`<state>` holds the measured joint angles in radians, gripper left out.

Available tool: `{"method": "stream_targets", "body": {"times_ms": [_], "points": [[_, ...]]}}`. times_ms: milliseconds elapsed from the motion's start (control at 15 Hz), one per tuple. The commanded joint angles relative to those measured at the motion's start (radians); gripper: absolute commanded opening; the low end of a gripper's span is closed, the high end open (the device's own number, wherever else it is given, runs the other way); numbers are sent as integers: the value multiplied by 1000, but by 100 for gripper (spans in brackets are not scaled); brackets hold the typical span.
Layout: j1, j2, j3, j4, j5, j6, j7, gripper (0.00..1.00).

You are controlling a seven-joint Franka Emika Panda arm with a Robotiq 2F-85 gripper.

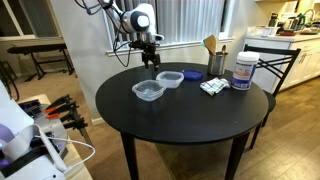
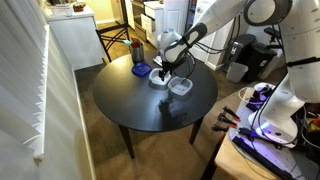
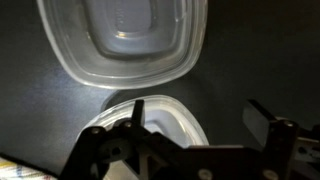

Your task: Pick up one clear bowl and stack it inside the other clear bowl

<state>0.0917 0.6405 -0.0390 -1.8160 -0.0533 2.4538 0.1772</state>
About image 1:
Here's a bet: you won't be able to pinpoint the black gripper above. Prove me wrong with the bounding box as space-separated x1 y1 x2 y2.
141 45 162 73

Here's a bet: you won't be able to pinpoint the clear plastic bowl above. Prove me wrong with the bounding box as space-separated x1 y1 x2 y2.
155 70 185 90
131 79 167 102

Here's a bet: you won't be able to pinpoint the red bowl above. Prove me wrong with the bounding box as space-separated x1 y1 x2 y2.
279 30 297 37

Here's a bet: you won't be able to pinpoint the blue plastic lid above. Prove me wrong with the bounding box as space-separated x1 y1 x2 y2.
181 68 205 82

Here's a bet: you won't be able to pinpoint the round black table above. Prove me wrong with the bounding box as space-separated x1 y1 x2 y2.
95 62 270 180

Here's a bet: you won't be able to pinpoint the white window blinds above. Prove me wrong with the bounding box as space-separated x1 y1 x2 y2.
104 0 232 47

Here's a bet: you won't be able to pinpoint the wooden spatula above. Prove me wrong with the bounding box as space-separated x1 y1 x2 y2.
203 34 220 56

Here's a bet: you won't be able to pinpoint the metal utensil cup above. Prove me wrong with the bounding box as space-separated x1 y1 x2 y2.
207 51 229 77

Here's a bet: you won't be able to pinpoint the checkered kitchen cloth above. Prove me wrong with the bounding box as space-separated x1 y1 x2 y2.
199 77 232 97

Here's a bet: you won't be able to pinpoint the white wipes canister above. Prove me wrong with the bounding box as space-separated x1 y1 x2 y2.
230 50 261 91

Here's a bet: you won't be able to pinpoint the black orange clamp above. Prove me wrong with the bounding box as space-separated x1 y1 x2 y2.
44 94 73 110
44 103 80 117
46 111 90 132

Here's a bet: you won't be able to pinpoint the black keyboard on stand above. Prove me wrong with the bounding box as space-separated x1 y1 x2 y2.
6 42 76 81

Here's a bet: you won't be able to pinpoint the white container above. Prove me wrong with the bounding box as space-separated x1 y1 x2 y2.
257 25 280 38

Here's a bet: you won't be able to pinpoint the black metal chair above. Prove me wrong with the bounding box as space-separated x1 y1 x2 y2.
242 43 302 150

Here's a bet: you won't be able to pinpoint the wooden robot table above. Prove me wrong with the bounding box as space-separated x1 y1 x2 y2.
16 93 95 180

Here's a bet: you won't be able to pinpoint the white kitchen counter cabinet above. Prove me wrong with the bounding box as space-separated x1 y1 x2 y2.
243 33 320 93

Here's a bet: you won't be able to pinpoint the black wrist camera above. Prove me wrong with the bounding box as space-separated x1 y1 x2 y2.
129 37 165 51

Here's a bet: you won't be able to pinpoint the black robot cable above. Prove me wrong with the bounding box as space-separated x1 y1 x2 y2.
74 0 135 68

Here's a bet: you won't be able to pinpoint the white cable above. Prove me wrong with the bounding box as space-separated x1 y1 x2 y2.
33 133 97 175

